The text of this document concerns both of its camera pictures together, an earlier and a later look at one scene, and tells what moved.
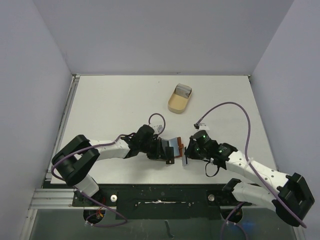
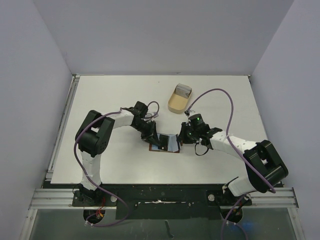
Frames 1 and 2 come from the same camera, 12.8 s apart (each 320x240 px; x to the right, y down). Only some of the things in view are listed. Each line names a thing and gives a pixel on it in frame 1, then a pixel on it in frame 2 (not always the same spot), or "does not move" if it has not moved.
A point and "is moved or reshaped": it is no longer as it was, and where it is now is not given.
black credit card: [169, 155] → [164, 140]
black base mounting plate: [161, 201] does not move
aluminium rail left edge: [61, 127] does not move
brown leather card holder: [176, 142] is moved or reshaped
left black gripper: [158, 153] → [151, 135]
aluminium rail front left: [53, 199] does not move
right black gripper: [191, 150] → [183, 136]
